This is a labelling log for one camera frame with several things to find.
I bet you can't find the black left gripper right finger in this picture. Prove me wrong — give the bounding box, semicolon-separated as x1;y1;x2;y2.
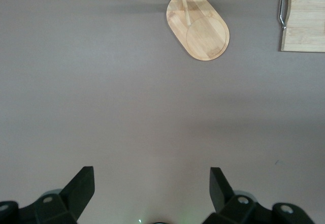
203;167;315;224

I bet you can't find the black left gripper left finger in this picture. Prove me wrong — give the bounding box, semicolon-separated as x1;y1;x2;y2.
0;166;95;224

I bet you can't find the brown table cover sheet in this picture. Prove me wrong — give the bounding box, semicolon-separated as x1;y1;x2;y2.
0;0;325;224

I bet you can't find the wooden mug tree stand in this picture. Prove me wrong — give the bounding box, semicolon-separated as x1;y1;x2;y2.
146;0;230;61

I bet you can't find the wooden cutting board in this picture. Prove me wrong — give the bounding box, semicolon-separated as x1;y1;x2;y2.
279;0;325;53

